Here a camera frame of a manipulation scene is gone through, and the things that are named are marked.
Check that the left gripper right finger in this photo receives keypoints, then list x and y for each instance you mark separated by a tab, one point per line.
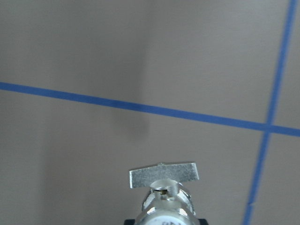
203	221

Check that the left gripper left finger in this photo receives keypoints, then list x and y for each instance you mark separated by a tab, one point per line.
130	222

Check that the white chrome PPR valve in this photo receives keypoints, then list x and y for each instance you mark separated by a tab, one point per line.
168	202

